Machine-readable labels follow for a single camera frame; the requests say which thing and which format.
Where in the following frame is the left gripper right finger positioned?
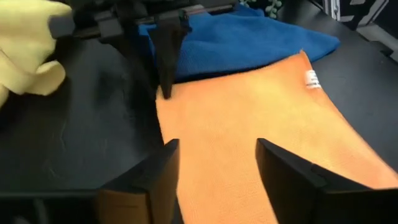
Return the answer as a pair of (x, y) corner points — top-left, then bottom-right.
(255, 138), (373, 224)

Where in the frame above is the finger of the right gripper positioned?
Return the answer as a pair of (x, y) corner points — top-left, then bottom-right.
(148, 14), (191, 100)
(119, 34), (161, 91)

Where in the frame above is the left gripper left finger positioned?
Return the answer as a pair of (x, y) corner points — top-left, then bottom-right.
(96, 139), (180, 224)

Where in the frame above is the blue microfiber towel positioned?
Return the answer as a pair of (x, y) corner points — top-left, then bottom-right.
(138, 4), (341, 84)

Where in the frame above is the orange microfiber towel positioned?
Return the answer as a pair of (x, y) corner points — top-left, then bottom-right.
(154, 49), (398, 224)

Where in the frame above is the yellow microfiber towel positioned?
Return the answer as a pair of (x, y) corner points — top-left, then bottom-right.
(0, 0), (73, 108)

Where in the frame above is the small artificial green plant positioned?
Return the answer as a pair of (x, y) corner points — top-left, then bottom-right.
(239, 0), (284, 19)

